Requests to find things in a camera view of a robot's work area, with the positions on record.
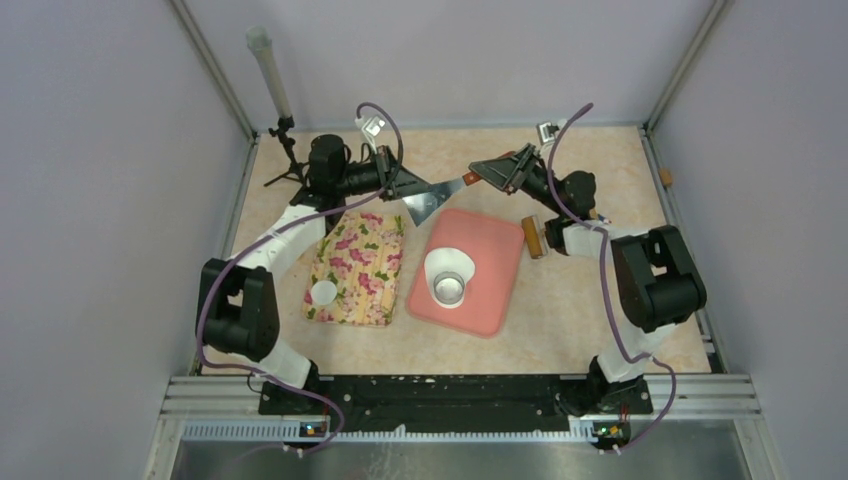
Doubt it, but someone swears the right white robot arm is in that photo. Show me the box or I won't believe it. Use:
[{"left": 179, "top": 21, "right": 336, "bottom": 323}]
[{"left": 469, "top": 144, "right": 707, "bottom": 416}]

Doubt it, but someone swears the black tripod with tube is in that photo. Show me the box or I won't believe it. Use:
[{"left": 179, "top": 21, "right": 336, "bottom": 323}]
[{"left": 245, "top": 25, "right": 307, "bottom": 187}]

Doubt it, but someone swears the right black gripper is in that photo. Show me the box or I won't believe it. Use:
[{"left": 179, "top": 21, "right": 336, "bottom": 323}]
[{"left": 468, "top": 144, "right": 564, "bottom": 216}]

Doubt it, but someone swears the floral rectangular tray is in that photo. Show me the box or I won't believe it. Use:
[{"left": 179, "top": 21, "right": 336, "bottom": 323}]
[{"left": 302, "top": 212, "right": 406, "bottom": 327}]

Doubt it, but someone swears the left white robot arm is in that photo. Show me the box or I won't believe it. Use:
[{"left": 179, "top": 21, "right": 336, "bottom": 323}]
[{"left": 195, "top": 134, "right": 432, "bottom": 414}]

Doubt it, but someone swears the small cork piece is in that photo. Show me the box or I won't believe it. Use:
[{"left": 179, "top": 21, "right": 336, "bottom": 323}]
[{"left": 658, "top": 167, "right": 673, "bottom": 188}]

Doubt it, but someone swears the wooden rolling pin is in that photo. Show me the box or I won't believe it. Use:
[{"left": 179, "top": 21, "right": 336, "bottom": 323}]
[{"left": 520, "top": 215, "right": 549, "bottom": 260}]

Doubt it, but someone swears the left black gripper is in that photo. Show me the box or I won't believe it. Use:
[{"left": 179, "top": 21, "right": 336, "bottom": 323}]
[{"left": 335, "top": 145, "right": 430, "bottom": 202}]

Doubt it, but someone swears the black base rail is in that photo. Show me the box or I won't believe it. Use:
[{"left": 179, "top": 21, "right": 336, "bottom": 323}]
[{"left": 258, "top": 374, "right": 656, "bottom": 433}]

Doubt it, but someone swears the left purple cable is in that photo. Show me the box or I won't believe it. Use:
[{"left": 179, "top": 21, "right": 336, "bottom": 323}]
[{"left": 194, "top": 101, "right": 405, "bottom": 458}]

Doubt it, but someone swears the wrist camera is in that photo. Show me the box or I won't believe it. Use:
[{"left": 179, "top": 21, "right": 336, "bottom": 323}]
[
  {"left": 536, "top": 121, "right": 561, "bottom": 146},
  {"left": 354, "top": 115, "right": 387, "bottom": 152}
]

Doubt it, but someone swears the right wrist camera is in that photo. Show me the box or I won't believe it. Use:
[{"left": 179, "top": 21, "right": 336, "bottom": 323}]
[{"left": 536, "top": 121, "right": 561, "bottom": 146}]

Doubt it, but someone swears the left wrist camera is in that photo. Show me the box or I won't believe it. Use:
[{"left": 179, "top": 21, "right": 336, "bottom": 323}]
[{"left": 354, "top": 115, "right": 387, "bottom": 152}]

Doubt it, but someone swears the pink silicone mat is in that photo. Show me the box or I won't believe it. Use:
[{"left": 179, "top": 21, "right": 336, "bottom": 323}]
[{"left": 406, "top": 209, "right": 525, "bottom": 338}]

